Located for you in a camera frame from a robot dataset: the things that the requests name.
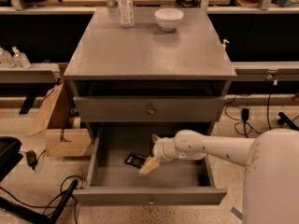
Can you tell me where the grey wooden drawer cabinet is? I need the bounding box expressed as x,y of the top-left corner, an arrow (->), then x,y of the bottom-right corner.
64,7 -> 235,134

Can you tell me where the black floor cable left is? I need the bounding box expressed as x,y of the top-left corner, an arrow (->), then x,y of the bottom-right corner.
0,175 -> 84,224

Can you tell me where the clear sanitizer bottle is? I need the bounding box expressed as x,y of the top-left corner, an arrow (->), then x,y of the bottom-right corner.
12,47 -> 31,69
0,48 -> 15,67

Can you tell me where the black power adapter left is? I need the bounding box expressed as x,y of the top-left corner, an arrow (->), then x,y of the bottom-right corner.
26,150 -> 37,169

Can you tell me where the black floor cable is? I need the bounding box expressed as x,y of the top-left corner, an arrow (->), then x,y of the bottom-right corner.
0,175 -> 84,224
223,87 -> 299,137

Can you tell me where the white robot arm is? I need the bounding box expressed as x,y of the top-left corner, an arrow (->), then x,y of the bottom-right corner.
139,129 -> 299,224

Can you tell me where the left clear sanitizer bottle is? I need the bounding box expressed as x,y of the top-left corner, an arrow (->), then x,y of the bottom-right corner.
0,48 -> 15,67

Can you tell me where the black bin left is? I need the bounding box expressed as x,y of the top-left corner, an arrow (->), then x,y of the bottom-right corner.
0,136 -> 22,182

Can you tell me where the black power adapter right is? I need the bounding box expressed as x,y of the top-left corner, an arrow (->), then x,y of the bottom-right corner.
241,108 -> 249,122

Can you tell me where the black stand base left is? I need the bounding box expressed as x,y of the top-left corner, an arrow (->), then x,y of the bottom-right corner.
0,179 -> 79,224

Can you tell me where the right clear sanitizer bottle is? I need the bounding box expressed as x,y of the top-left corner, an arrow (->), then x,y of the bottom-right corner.
12,47 -> 31,69

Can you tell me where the open grey middle drawer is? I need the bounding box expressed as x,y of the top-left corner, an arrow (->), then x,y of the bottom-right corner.
74,125 -> 227,206

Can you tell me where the black power adapter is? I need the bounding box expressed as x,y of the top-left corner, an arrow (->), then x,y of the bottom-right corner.
26,150 -> 37,169
241,108 -> 249,122

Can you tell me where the brown cardboard box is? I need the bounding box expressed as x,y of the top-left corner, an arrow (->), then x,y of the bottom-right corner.
27,83 -> 93,158

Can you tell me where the black floor cable right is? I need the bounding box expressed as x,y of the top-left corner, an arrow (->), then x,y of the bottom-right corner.
223,87 -> 299,137

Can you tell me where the small white pump bottle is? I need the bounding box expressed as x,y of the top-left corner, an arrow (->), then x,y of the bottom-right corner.
222,39 -> 230,51

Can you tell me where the white ceramic bowl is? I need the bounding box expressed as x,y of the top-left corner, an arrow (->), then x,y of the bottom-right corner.
155,7 -> 184,32

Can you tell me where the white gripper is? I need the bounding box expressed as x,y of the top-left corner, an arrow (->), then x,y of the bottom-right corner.
139,133 -> 179,175

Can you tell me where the closed grey top drawer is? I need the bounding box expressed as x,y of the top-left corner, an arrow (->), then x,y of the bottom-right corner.
74,96 -> 226,122

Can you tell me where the clear plastic water bottle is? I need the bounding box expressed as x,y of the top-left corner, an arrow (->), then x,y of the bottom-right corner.
118,0 -> 134,28

